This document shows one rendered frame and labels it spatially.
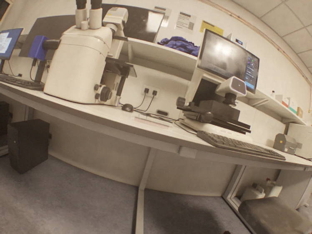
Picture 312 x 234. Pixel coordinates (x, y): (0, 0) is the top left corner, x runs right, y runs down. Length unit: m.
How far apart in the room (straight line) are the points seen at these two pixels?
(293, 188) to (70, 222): 2.46
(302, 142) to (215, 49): 1.72
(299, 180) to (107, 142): 2.46
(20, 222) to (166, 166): 1.28
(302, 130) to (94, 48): 2.24
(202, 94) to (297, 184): 1.94
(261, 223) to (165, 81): 1.19
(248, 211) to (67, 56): 0.97
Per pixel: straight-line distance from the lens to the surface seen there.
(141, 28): 1.24
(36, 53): 0.59
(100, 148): 1.30
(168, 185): 1.43
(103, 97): 0.55
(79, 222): 0.98
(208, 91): 0.82
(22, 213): 1.05
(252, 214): 0.73
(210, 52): 0.79
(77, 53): 0.47
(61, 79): 0.48
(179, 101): 0.50
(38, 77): 1.08
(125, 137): 0.37
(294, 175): 2.31
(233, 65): 0.85
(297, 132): 2.19
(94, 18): 0.52
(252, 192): 1.80
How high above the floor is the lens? 0.80
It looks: 4 degrees down
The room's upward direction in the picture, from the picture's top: 16 degrees clockwise
